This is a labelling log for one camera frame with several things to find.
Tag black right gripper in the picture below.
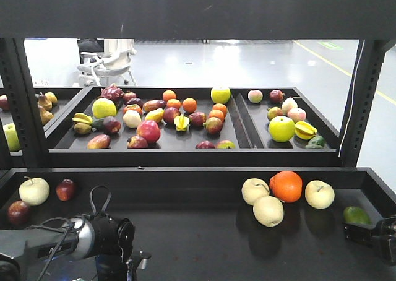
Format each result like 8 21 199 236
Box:
343 216 395 266

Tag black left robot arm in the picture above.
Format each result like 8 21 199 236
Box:
1 193 152 280

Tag black wooden fruit stand right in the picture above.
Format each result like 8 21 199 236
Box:
1 0 395 280

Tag black rear fruit tray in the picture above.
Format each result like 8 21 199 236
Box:
46 87 341 167

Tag green lime back right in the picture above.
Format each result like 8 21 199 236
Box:
343 206 371 225

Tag pale pear right of orange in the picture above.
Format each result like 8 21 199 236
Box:
305 180 335 209

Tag pale pear of orange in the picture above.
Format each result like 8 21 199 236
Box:
241 178 270 205
305 180 335 209

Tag large orange back right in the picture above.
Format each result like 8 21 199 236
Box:
269 171 303 203

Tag pale pear front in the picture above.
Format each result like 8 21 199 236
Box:
253 196 284 227

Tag pale pear left of orange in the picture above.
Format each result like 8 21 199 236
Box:
241 178 270 205

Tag big green apple rear tray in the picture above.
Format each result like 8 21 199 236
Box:
269 116 295 142

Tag white office chair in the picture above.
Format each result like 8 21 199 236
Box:
77 39 137 86

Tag small red apple right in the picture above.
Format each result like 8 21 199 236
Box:
56 179 77 202

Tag small red apple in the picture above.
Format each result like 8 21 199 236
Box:
56 179 77 202
7 200 31 225

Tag pale apple back left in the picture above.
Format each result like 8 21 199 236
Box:
19 176 50 206

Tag small red apple left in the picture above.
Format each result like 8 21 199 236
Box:
7 200 31 225

